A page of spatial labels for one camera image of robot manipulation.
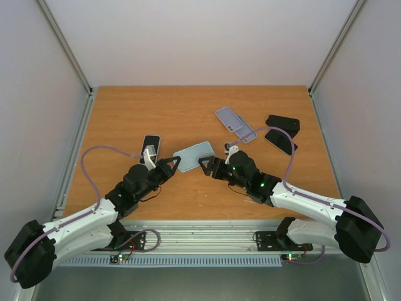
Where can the grey slotted cable duct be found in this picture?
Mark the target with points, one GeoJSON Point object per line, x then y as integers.
{"type": "Point", "coordinates": [175, 261]}

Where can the black phone case top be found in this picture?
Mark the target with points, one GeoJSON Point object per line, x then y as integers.
{"type": "Point", "coordinates": [285, 123]}

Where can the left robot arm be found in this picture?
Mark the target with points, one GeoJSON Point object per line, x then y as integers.
{"type": "Point", "coordinates": [39, 248]}

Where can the controller board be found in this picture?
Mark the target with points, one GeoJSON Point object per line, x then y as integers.
{"type": "Point", "coordinates": [292, 257]}
{"type": "Point", "coordinates": [120, 258]}

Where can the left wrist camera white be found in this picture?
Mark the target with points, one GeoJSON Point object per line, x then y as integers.
{"type": "Point", "coordinates": [148, 154]}

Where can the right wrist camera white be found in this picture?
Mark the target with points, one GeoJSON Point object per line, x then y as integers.
{"type": "Point", "coordinates": [229, 150]}

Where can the black phone white edge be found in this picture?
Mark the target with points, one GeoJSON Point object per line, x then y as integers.
{"type": "Point", "coordinates": [279, 140]}

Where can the right controller board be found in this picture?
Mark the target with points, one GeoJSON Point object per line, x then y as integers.
{"type": "Point", "coordinates": [292, 257]}

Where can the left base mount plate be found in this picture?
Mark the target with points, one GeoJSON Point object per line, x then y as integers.
{"type": "Point", "coordinates": [136, 239]}

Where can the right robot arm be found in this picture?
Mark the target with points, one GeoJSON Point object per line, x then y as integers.
{"type": "Point", "coordinates": [346, 224]}

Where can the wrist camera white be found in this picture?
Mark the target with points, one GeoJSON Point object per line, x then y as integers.
{"type": "Point", "coordinates": [229, 150]}
{"type": "Point", "coordinates": [148, 154]}

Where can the left controller board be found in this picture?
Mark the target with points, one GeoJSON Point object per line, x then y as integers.
{"type": "Point", "coordinates": [120, 258]}

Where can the base mount plate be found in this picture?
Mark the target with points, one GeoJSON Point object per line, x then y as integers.
{"type": "Point", "coordinates": [136, 239]}
{"type": "Point", "coordinates": [270, 241]}

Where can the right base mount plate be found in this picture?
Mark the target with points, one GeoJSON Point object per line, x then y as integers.
{"type": "Point", "coordinates": [270, 241]}

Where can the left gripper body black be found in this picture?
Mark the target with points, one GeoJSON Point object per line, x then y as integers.
{"type": "Point", "coordinates": [161, 177]}

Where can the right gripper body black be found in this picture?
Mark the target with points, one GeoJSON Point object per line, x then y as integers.
{"type": "Point", "coordinates": [216, 167]}

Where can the lavender phone case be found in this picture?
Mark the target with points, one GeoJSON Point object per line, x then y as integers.
{"type": "Point", "coordinates": [151, 147]}

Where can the aluminium rail frame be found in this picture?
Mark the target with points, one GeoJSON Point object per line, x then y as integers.
{"type": "Point", "coordinates": [228, 236]}

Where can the black phone green edge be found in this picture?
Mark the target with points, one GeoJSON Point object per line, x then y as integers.
{"type": "Point", "coordinates": [150, 145]}

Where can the light blue phone case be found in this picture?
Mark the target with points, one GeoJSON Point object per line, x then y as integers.
{"type": "Point", "coordinates": [189, 156]}

